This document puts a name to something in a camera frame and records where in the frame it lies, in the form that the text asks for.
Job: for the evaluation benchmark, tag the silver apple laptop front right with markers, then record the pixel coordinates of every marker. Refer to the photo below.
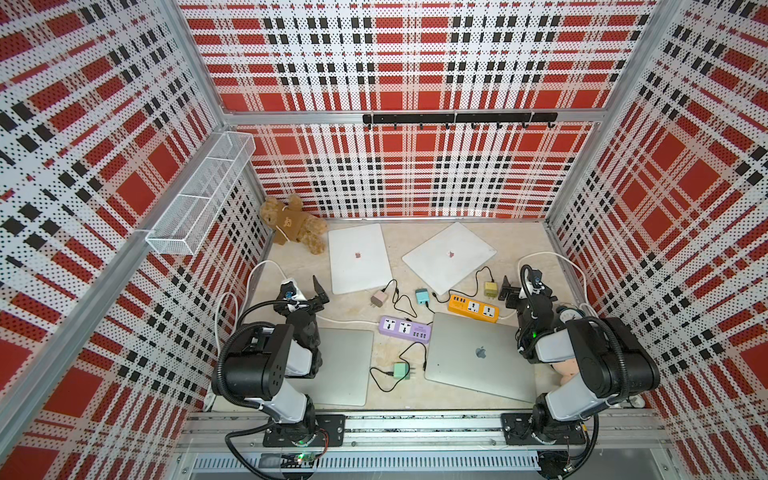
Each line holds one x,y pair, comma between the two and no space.
479,356

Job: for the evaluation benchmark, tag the yellow charger adapter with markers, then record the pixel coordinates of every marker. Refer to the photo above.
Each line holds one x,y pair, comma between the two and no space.
491,289

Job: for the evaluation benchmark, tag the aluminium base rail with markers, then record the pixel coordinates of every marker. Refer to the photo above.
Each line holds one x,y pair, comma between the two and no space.
464,444

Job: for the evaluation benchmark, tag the white laptop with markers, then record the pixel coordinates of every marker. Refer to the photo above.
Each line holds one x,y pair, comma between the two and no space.
358,259
448,257

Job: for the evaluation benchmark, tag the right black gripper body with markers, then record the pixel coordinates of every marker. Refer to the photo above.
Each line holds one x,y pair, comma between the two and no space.
521,323

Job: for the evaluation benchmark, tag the brown teddy bear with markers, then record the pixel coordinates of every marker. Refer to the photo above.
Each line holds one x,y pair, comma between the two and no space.
292,224

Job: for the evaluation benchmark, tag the green charger adapter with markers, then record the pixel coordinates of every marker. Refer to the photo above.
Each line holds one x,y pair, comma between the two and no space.
401,370

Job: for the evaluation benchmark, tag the white wire mesh shelf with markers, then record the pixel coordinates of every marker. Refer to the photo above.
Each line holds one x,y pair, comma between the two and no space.
186,222

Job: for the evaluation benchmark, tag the white laptop back left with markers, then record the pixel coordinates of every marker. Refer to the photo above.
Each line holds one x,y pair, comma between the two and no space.
358,259

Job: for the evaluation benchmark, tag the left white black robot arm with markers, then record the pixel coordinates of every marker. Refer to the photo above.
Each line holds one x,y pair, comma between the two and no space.
275,340

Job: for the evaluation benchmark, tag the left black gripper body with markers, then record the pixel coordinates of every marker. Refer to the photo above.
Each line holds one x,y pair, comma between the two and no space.
313,307

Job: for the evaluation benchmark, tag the orange power strip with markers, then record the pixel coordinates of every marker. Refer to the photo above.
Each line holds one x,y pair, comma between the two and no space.
473,309

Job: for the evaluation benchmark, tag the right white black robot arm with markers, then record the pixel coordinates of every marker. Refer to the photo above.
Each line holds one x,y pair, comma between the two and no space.
611,364

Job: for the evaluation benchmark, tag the black hook rail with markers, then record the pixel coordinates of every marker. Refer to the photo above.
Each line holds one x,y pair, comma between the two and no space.
522,118

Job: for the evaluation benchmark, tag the purple power strip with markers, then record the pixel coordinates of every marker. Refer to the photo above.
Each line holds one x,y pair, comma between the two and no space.
404,329

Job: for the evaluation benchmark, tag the white laptop back right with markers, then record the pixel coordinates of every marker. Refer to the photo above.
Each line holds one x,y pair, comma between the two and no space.
448,257

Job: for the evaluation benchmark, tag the cartoon boy plush doll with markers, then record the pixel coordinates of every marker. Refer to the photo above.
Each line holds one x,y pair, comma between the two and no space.
566,369

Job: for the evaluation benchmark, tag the teal alarm clock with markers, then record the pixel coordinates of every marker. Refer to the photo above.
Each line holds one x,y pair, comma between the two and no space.
569,313

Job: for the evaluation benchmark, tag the silver laptop front left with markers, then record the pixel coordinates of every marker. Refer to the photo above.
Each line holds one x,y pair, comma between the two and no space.
343,376

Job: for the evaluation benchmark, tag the pink charger adapter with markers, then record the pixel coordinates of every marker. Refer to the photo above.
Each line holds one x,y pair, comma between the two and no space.
379,298

